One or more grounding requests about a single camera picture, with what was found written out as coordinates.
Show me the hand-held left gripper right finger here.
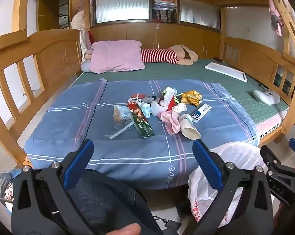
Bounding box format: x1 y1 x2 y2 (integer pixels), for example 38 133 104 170
187 139 274 235

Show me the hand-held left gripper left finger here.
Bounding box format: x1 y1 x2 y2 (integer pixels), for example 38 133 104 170
11 139 106 235

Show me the white plastic bag red print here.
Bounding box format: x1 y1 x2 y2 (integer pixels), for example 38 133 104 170
188 142 269 229

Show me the white paper cup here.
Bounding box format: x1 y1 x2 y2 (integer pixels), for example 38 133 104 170
178 114 201 140

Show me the white and blue toothpaste box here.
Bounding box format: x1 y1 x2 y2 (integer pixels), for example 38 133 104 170
190 103 212 123

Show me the pink plastic bag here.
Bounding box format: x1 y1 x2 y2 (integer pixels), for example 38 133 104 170
160 111 182 135

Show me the clear plastic wrapper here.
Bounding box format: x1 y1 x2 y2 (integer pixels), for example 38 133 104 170
109 105 134 140

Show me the yellow chips bag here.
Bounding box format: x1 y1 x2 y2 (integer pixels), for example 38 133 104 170
180 90 203 106

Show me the white thin plastic bag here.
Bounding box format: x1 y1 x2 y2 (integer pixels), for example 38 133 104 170
151 100 168 115

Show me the red snack wrapper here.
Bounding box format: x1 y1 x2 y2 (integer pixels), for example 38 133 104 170
128 102 155 139

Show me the red and white wrapper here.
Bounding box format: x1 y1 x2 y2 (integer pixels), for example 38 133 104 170
161 86 178 108

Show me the blue face mask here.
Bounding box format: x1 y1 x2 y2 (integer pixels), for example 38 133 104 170
140 102 152 118

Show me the red cardboard box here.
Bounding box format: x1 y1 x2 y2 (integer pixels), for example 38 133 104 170
128 93 145 103

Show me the person's left hand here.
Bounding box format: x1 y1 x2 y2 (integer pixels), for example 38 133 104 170
108 224 142 235

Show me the white mattress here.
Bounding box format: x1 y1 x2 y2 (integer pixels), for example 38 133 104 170
257 111 289 140

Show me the blue plaid blanket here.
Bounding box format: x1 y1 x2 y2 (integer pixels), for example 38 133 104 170
24 79 258 189

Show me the white plastic device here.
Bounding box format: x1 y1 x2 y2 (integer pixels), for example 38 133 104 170
252 90 281 106

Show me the black power adapter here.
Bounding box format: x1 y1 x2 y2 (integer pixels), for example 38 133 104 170
154 215 181 230

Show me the white flat board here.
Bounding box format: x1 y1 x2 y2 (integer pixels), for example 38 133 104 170
205 62 248 83

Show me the light blue cushion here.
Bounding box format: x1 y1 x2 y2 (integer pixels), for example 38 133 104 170
80 60 94 72

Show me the pink pillow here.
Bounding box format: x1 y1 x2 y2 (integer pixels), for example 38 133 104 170
90 40 146 74

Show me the plush doll striped shirt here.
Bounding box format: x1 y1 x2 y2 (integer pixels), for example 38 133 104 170
141 44 199 66

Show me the white and red cloth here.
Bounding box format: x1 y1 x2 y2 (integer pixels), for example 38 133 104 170
79 29 96 61

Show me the pink hanging cloth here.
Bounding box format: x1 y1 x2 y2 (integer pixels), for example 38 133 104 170
269 0 284 36

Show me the frosted glass window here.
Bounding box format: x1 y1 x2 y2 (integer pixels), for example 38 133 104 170
180 0 221 28
96 0 149 24

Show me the shelf niche with clothes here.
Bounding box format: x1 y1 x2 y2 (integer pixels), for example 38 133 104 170
151 0 178 24

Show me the wooden bunk bed frame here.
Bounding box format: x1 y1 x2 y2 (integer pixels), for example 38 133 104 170
0 0 295 167

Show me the wooden wall cabinet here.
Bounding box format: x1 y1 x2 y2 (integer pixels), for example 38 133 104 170
91 22 221 59

